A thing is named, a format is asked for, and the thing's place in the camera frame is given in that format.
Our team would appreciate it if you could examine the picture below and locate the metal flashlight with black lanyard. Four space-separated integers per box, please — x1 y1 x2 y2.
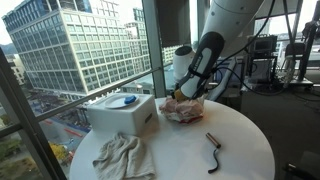
205 132 222 174

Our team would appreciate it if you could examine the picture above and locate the white red plastic bag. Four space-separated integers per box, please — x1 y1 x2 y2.
159 94 206 125

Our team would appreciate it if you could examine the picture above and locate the blue round lid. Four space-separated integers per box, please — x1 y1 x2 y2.
123 95 138 105

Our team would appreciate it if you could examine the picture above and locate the white plate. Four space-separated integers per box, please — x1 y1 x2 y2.
104 94 140 110

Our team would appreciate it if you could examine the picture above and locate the white storage box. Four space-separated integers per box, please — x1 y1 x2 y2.
85 93 159 137

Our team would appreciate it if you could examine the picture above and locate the metal window handrail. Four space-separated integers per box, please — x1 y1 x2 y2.
0 49 201 138

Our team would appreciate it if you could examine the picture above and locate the grey slanted panel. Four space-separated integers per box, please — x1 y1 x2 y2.
211 59 237 102

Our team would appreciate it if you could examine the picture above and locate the dark roller blind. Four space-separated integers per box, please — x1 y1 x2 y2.
156 0 192 48

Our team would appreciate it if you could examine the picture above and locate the grey towel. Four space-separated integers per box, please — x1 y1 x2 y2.
92 132 157 180

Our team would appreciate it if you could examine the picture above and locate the blue screen monitor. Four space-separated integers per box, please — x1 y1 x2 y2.
216 59 247 85

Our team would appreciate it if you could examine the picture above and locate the glass office building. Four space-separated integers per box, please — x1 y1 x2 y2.
2 0 153 101

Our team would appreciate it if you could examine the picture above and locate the metal equipment rack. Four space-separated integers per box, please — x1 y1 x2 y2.
245 53 279 86

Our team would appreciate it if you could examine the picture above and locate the small black screen device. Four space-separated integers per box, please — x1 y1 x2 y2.
248 34 278 57

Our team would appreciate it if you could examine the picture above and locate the black floor equipment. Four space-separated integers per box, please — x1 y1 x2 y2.
283 151 320 180

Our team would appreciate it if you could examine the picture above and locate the grey window post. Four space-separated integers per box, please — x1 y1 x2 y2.
142 0 167 98

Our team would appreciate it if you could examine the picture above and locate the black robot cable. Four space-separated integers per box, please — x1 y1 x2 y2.
213 0 278 98

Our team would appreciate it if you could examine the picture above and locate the black camera stand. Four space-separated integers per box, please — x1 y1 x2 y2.
281 0 320 88

